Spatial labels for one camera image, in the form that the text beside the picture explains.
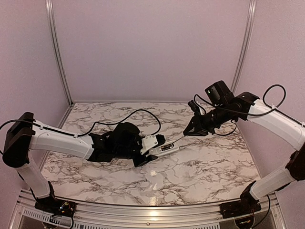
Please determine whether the right aluminium frame post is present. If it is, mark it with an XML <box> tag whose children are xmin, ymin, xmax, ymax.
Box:
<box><xmin>231</xmin><ymin>0</ymin><xmax>257</xmax><ymax>94</ymax></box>

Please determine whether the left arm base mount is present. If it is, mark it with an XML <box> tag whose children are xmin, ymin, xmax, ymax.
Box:
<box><xmin>34</xmin><ymin>199</ymin><xmax>76</xmax><ymax>218</ymax></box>

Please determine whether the front aluminium rail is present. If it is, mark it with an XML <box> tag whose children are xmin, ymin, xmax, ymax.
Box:
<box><xmin>9</xmin><ymin>188</ymin><xmax>286</xmax><ymax>229</ymax></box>

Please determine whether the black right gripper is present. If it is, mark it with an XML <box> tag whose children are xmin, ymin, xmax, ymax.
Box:
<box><xmin>183</xmin><ymin>103</ymin><xmax>232</xmax><ymax>136</ymax></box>

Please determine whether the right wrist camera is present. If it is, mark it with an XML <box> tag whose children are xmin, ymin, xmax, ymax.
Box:
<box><xmin>188</xmin><ymin>100</ymin><xmax>206</xmax><ymax>115</ymax></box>

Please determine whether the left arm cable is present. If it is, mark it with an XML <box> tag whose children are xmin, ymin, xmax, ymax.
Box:
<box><xmin>0</xmin><ymin>109</ymin><xmax>161</xmax><ymax>156</ymax></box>

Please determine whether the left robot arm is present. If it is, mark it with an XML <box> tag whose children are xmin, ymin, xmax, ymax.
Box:
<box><xmin>2</xmin><ymin>112</ymin><xmax>165</xmax><ymax>212</ymax></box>

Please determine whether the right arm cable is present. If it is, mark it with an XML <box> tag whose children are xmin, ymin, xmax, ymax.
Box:
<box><xmin>193</xmin><ymin>84</ymin><xmax>305</xmax><ymax>136</ymax></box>

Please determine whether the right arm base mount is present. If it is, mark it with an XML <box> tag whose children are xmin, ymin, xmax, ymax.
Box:
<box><xmin>220</xmin><ymin>200</ymin><xmax>262</xmax><ymax>219</ymax></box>

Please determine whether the white remote control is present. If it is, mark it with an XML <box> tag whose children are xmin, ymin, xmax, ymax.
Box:
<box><xmin>148</xmin><ymin>141</ymin><xmax>179</xmax><ymax>157</ymax></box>

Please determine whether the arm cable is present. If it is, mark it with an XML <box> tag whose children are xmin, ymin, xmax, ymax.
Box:
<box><xmin>0</xmin><ymin>109</ymin><xmax>161</xmax><ymax>156</ymax></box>
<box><xmin>193</xmin><ymin>84</ymin><xmax>305</xmax><ymax>136</ymax></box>

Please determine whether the left aluminium frame post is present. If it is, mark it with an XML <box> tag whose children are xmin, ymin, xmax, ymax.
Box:
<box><xmin>46</xmin><ymin>0</ymin><xmax>73</xmax><ymax>106</ymax></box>

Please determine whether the aluminium frame post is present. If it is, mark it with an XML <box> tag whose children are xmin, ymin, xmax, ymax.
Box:
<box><xmin>46</xmin><ymin>0</ymin><xmax>73</xmax><ymax>106</ymax></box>
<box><xmin>231</xmin><ymin>0</ymin><xmax>257</xmax><ymax>94</ymax></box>

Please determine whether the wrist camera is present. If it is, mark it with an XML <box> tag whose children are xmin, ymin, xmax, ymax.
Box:
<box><xmin>141</xmin><ymin>134</ymin><xmax>165</xmax><ymax>155</ymax></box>
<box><xmin>188</xmin><ymin>100</ymin><xmax>206</xmax><ymax>115</ymax></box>

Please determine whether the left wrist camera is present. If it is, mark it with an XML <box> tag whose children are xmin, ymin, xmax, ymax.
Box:
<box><xmin>141</xmin><ymin>134</ymin><xmax>165</xmax><ymax>155</ymax></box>

